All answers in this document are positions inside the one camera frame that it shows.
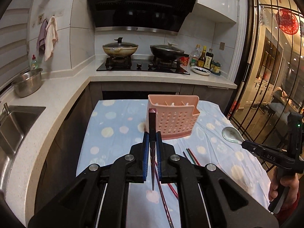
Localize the dark red chopstick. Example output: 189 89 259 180
148 108 157 191

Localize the green chopstick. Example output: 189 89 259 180
187 148 201 166

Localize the bright red chopstick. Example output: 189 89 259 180
167 183 179 200

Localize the person's right hand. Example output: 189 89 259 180
269 168 301 211

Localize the pink perforated utensil basket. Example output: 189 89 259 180
147 95 200 139

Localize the blue polka dot tablecloth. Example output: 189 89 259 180
76 99 272 228

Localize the black gas stove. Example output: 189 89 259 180
97 57 190 75

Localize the white plate with food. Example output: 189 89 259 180
191 66 211 76

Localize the red instant noodle cup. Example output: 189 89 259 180
178 56 190 66

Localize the black wok with lid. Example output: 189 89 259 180
150 44 184 59

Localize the yellow cap sauce bottle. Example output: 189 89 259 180
197 46 207 67

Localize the teal condiment jar set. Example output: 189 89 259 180
210 61 221 76

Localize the clear oil bottle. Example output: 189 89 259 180
189 44 201 67

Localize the beige wok with lid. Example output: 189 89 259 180
103 37 139 58

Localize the dark soy sauce bottle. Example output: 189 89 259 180
203 48 214 70

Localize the stainless steel bowl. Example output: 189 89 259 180
12 68 42 98

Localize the black range hood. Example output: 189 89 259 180
88 0 197 35

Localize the stainless steel sink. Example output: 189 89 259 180
0 105 45 197

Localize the green dish soap bottle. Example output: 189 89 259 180
30 55 39 70

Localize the red paper window decoration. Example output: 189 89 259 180
276 9 299 35

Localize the white hanging towel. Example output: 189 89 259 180
44 16 58 61

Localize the purple hanging cloth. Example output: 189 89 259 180
37 19 48 56

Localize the sink faucet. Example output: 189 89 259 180
0 102 11 124

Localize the wall power outlet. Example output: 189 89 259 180
219 42 225 51

